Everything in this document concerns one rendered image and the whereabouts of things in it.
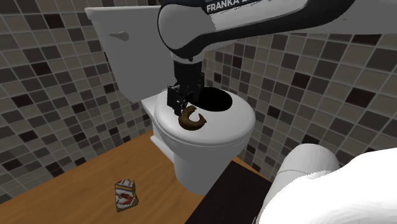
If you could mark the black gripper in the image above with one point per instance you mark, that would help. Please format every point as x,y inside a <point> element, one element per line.
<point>188,73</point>

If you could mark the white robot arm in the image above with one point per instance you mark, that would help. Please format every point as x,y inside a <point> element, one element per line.
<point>186,28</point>

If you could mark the brown croissant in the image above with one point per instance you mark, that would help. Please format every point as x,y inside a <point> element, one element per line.
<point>186,123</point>

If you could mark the white toilet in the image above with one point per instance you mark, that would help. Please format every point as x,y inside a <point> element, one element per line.
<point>214,136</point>

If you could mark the red white patterned carton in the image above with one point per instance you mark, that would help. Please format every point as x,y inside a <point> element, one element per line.
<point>125,196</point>

